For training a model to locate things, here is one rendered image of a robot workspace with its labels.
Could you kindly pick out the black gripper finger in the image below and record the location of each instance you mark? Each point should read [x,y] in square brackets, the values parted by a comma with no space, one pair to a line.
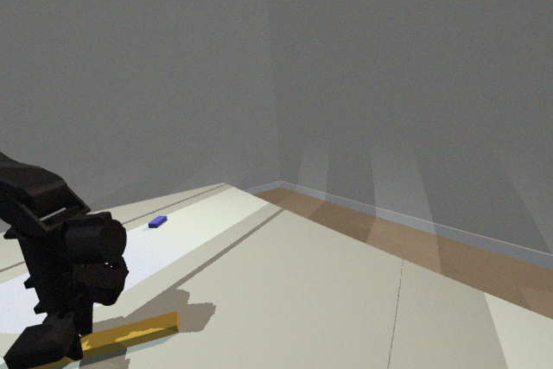
[84,312]
[76,351]

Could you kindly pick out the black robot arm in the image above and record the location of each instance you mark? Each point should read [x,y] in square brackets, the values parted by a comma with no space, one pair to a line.
[28,193]

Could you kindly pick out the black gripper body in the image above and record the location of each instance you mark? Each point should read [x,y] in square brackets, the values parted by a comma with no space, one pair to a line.
[50,341]

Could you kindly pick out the blue rectangular bar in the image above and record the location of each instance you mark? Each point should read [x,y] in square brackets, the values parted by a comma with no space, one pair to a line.
[157,221]

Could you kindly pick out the yellow bar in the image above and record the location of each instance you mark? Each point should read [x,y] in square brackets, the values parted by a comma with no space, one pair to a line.
[129,335]

